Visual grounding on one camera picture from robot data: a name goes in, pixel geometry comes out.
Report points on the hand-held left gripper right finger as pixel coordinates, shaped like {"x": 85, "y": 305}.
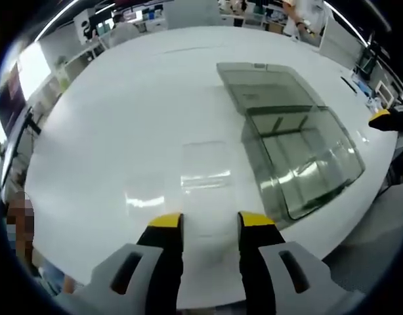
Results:
{"x": 257, "y": 262}

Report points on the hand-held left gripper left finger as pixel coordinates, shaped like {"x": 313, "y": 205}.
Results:
{"x": 162, "y": 262}

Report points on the clear plastic guide fixture box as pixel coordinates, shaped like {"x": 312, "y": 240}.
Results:
{"x": 270, "y": 82}

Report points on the black marker pen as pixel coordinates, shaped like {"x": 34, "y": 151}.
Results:
{"x": 349, "y": 84}

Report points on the white standing panel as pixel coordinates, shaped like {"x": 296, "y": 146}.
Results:
{"x": 342, "y": 46}

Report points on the open laptop on stand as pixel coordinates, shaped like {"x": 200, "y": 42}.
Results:
{"x": 12, "y": 95}

